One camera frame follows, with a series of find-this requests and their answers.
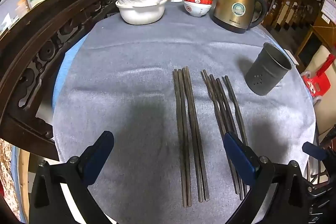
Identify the red patterned bowl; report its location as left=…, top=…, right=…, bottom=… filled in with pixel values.
left=183, top=0, right=213, bottom=6

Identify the carved dark wooden chair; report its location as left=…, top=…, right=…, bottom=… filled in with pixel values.
left=0, top=0, right=130, bottom=161

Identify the grey metal chopstick holder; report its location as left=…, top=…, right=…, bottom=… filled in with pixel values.
left=245, top=42, right=293, bottom=96

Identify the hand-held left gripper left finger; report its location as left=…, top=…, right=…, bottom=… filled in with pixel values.
left=28, top=131, right=115, bottom=224

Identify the wooden stair railing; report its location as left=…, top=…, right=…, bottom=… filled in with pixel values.
left=262, top=0, right=317, bottom=31

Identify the light blue table cover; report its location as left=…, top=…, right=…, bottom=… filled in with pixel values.
left=54, top=39, right=86, bottom=98

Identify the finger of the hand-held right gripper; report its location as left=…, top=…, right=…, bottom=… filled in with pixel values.
left=302, top=141, right=328, bottom=162

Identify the red plastic stool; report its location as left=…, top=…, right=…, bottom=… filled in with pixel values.
left=301, top=54, right=336, bottom=102

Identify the white card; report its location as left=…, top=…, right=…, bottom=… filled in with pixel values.
left=284, top=49, right=300, bottom=66

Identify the gold electric kettle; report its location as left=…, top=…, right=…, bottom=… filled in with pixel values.
left=211, top=0, right=268, bottom=34

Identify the wall calendar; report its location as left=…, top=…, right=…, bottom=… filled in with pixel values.
left=321, top=0, right=336, bottom=24

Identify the grey towel cloth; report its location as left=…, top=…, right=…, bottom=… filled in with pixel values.
left=52, top=2, right=317, bottom=224

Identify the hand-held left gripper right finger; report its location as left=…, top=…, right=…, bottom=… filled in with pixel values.
left=224, top=131, right=313, bottom=224

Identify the white bowl with red emblem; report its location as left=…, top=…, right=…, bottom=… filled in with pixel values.
left=184, top=1, right=212, bottom=17

